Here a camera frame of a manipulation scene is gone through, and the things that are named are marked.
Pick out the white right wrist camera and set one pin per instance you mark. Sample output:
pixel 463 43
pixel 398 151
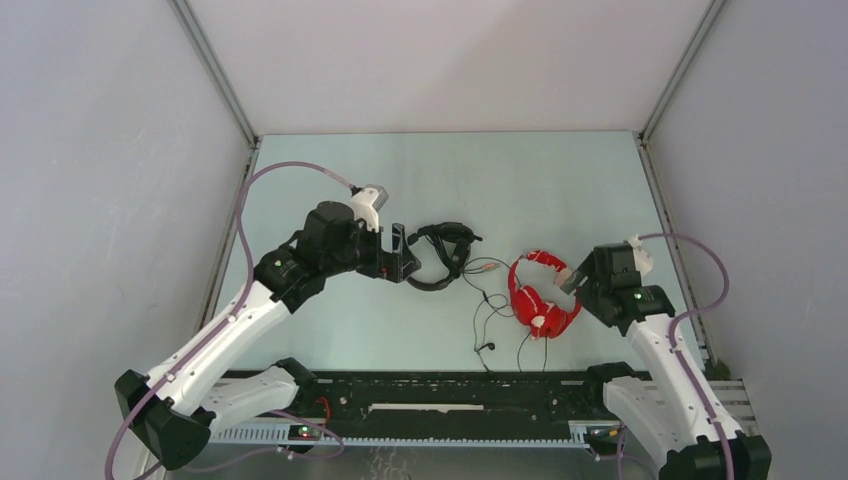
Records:
pixel 643 260

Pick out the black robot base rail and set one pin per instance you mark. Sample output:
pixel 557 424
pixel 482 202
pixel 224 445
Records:
pixel 555 409

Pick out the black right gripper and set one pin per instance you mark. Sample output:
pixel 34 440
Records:
pixel 585 288

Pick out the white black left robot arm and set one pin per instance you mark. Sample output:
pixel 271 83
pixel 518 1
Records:
pixel 176 407

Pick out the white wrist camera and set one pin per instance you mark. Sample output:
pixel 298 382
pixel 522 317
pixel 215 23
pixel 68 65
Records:
pixel 643 260
pixel 366 203

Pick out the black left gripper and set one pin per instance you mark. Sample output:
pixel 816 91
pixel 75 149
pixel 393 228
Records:
pixel 394 266

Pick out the black wrapped headphones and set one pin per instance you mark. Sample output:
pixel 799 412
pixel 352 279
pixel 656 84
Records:
pixel 452 244

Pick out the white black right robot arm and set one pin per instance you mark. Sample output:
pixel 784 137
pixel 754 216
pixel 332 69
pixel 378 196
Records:
pixel 689 433

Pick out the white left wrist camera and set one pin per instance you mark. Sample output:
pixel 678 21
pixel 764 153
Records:
pixel 366 203

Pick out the red white headphones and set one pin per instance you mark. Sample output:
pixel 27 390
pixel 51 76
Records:
pixel 540 295

